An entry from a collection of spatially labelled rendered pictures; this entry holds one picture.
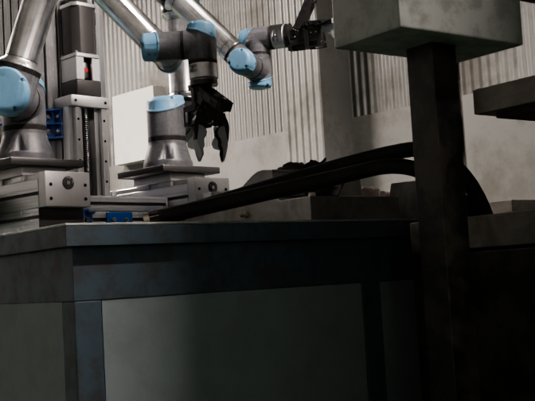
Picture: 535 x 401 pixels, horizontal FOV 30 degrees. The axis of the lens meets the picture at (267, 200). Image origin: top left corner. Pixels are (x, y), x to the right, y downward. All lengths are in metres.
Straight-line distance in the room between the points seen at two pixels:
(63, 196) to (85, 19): 0.66
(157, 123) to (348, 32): 1.42
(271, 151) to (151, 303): 4.61
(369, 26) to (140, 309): 0.61
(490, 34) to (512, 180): 3.50
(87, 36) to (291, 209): 1.09
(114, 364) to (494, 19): 0.87
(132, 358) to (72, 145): 1.30
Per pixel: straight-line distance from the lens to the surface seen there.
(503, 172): 5.25
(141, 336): 1.74
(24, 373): 1.88
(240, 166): 6.51
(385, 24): 1.62
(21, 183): 2.66
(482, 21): 1.74
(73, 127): 2.94
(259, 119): 6.42
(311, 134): 5.74
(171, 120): 3.02
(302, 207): 2.12
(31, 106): 2.66
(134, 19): 2.75
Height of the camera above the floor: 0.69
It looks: 4 degrees up
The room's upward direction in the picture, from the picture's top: 3 degrees counter-clockwise
